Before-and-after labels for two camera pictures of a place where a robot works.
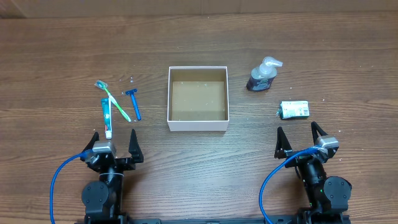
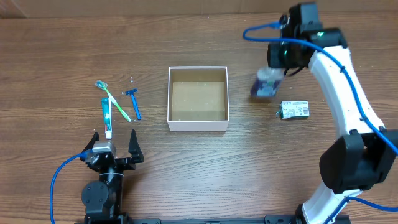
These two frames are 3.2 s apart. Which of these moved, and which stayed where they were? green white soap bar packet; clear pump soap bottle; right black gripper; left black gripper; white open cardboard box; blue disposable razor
Moved: right black gripper; clear pump soap bottle
Stayed: blue disposable razor; left black gripper; white open cardboard box; green white soap bar packet
